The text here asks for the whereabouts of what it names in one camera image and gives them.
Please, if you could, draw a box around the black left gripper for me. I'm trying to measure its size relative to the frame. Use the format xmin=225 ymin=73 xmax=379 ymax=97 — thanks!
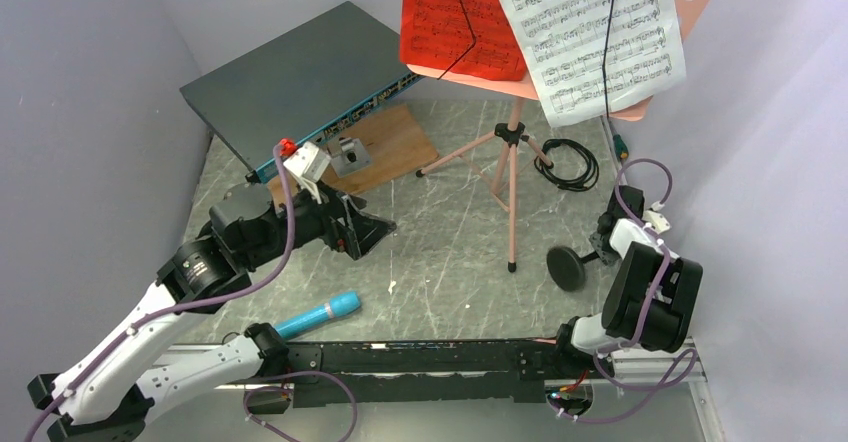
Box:
xmin=244 ymin=173 xmax=396 ymax=268

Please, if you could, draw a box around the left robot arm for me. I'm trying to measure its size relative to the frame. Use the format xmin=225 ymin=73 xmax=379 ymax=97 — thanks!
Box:
xmin=28 ymin=183 xmax=396 ymax=441

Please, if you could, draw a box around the red sheet music booklet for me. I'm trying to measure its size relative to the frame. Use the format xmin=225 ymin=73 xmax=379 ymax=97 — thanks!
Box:
xmin=399 ymin=0 xmax=527 ymax=82

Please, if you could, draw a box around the blue cylindrical tube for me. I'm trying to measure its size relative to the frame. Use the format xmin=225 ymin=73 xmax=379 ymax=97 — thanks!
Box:
xmin=274 ymin=291 xmax=361 ymax=340

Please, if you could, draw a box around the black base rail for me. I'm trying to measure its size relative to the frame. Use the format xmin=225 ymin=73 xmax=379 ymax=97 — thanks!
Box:
xmin=244 ymin=338 xmax=595 ymax=408

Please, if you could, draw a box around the white sheet music paper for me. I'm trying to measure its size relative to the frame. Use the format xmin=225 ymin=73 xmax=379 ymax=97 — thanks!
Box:
xmin=499 ymin=0 xmax=686 ymax=128

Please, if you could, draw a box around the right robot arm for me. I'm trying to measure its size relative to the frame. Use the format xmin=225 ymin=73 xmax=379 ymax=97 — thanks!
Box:
xmin=546 ymin=185 xmax=703 ymax=377

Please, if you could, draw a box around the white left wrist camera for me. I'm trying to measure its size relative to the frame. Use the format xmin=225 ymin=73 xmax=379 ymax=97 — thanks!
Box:
xmin=276 ymin=138 xmax=331 ymax=204

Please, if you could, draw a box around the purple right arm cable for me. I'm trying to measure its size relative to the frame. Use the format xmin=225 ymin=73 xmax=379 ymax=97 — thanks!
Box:
xmin=546 ymin=158 xmax=700 ymax=425

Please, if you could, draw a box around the black coiled cable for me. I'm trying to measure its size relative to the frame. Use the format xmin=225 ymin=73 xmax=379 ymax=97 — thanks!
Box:
xmin=534 ymin=137 xmax=602 ymax=193

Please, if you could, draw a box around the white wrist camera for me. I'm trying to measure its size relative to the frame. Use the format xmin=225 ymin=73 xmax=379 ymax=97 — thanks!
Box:
xmin=276 ymin=138 xmax=331 ymax=204
xmin=642 ymin=201 xmax=671 ymax=234

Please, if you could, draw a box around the small metal bracket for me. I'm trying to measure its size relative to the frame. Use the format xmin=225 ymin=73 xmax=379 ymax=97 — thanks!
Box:
xmin=326 ymin=136 xmax=372 ymax=178

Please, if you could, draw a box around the dark grey network switch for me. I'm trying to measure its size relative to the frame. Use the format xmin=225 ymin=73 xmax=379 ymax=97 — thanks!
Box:
xmin=180 ymin=1 xmax=422 ymax=183

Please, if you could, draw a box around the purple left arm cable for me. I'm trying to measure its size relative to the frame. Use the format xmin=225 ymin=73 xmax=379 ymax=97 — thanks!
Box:
xmin=25 ymin=147 xmax=362 ymax=442

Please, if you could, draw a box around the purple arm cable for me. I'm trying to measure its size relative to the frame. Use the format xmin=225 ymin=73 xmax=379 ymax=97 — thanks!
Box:
xmin=546 ymin=158 xmax=700 ymax=425
xmin=25 ymin=147 xmax=362 ymax=442

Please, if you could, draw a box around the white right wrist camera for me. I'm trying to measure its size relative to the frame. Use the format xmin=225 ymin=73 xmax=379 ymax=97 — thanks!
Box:
xmin=642 ymin=201 xmax=671 ymax=234

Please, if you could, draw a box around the green orange screwdriver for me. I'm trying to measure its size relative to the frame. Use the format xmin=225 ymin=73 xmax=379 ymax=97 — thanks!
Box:
xmin=612 ymin=134 xmax=629 ymax=162

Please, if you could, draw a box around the wooden board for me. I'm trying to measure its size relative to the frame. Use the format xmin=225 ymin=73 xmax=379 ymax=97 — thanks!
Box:
xmin=268 ymin=101 xmax=441 ymax=208

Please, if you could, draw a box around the black round disc stand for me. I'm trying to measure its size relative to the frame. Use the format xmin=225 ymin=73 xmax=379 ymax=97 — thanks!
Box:
xmin=546 ymin=246 xmax=599 ymax=292

